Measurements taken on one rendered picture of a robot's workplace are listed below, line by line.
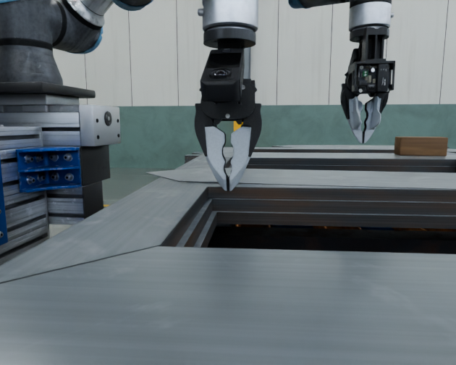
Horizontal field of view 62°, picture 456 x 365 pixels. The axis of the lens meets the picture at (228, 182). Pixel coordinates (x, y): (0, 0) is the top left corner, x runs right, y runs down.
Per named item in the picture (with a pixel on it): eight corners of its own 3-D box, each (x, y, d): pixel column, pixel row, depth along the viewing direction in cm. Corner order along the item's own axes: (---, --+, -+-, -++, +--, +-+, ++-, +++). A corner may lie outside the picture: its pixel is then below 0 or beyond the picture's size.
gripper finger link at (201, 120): (229, 156, 53) (230, 92, 51) (229, 156, 51) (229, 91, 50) (196, 155, 53) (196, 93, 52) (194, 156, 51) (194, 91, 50)
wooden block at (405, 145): (438, 154, 107) (439, 136, 106) (446, 156, 101) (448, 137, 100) (393, 153, 109) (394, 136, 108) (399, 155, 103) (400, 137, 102)
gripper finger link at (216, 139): (230, 185, 58) (231, 124, 56) (227, 192, 52) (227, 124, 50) (210, 185, 58) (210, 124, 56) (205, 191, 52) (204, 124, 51)
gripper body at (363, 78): (352, 94, 69) (355, 25, 67) (342, 98, 78) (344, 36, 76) (395, 93, 69) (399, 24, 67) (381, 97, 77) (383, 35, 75)
